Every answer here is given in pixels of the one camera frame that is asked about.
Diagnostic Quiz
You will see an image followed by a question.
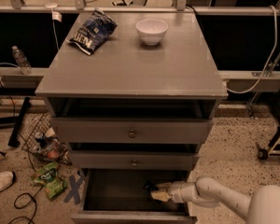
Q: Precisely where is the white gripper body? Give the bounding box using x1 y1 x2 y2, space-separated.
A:
167 181 198 203

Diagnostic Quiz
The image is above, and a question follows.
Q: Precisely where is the black rxbar chocolate bar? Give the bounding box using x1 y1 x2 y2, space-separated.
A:
143 181 159 192

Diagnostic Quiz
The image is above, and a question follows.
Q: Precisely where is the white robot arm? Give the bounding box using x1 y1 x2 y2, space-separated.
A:
151 176 280 224

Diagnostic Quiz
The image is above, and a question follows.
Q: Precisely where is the grey open bottom drawer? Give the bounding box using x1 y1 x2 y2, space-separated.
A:
71 170 197 224

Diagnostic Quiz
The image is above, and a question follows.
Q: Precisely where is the grey middle drawer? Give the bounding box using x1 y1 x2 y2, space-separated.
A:
69 150 199 171

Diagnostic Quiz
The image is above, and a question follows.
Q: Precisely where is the grey drawer cabinet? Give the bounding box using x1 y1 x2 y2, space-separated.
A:
35 11 228 173

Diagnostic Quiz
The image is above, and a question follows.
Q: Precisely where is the grey top drawer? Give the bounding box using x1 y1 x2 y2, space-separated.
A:
50 118 213 144

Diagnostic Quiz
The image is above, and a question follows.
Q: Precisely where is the blue tape cross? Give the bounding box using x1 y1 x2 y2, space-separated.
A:
63 175 84 204

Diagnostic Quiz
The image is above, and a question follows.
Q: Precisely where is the wheeled cart base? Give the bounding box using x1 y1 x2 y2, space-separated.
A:
257 126 280 160

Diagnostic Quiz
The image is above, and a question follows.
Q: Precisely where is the green snack bag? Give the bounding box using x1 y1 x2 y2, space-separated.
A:
31 161 67 200

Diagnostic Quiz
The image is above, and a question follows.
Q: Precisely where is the white bowl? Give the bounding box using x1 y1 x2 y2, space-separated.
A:
135 19 168 46

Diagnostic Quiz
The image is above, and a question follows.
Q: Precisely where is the black bar on floor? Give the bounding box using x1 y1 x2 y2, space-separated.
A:
8 97 31 147

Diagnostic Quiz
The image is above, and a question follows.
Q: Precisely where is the white sneaker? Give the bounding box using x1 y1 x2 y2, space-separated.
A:
0 171 16 192

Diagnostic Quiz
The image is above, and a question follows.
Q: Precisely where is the blue chip bag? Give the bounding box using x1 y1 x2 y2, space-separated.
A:
66 9 118 55

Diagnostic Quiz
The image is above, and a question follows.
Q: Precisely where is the clear plastic water bottle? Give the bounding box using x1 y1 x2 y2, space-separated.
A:
12 46 32 75

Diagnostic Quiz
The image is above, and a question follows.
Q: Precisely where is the wire basket with items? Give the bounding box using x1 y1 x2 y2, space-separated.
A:
23 113 71 164

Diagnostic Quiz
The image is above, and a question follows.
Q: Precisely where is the white hanging cable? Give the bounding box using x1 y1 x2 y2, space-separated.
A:
225 5 278 95

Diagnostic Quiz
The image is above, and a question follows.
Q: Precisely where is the black floor cable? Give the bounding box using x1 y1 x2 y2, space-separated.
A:
7 131 45 224

